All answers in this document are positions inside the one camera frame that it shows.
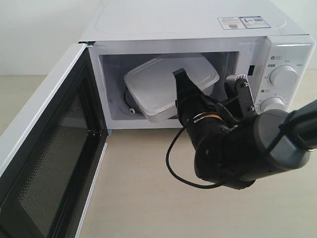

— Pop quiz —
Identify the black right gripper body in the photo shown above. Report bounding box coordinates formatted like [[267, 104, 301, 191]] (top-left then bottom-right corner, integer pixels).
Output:
[[174, 90, 238, 156]]

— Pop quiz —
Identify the white lidded plastic container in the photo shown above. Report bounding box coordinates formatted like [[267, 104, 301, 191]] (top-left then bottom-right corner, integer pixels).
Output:
[[124, 53, 220, 123]]

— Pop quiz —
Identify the white microwave door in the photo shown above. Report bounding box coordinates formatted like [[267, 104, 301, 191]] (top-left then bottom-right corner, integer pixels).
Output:
[[0, 43, 108, 238]]

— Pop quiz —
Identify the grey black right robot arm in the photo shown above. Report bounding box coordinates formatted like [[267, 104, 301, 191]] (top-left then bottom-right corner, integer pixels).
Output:
[[173, 69, 317, 189]]

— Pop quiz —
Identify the white Midea microwave oven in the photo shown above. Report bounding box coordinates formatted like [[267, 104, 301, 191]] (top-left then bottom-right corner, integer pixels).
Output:
[[80, 0, 316, 130]]

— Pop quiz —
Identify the glass turntable plate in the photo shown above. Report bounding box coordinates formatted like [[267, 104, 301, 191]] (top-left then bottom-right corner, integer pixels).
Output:
[[123, 88, 143, 116]]

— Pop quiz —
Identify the lower white timer knob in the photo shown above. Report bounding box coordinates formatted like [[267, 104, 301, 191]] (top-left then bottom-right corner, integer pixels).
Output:
[[260, 97, 285, 112]]

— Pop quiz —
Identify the upper white power knob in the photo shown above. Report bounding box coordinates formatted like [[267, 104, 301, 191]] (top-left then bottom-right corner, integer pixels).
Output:
[[269, 65, 298, 87]]

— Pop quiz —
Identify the blue white label sticker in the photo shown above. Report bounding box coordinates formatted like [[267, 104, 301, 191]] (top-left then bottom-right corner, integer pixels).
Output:
[[217, 16, 270, 30]]

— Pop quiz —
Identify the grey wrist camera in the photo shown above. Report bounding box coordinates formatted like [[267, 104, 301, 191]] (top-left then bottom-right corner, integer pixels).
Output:
[[224, 74, 241, 98]]

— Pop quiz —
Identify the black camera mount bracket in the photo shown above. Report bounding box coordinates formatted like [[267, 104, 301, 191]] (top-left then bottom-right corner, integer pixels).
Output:
[[235, 74, 256, 118]]

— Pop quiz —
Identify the black camera cable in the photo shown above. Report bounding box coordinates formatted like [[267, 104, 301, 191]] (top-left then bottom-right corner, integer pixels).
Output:
[[166, 125, 226, 187]]

